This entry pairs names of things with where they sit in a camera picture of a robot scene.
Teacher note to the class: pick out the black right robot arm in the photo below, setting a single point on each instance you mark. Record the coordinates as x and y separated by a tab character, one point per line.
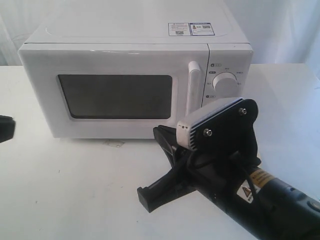
264	205

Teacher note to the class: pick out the white microwave door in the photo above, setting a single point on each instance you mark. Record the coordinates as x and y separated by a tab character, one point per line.
114	91

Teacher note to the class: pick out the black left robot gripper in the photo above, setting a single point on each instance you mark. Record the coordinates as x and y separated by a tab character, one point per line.
7	128

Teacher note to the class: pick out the white microwave oven body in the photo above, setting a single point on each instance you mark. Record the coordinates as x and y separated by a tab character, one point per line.
229	50

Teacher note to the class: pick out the upper white control knob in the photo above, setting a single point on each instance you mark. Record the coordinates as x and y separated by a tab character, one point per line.
225	85

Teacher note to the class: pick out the blue warning sticker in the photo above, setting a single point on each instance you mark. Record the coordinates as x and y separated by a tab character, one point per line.
190	29

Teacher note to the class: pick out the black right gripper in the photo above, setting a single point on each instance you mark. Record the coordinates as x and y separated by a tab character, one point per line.
211	173

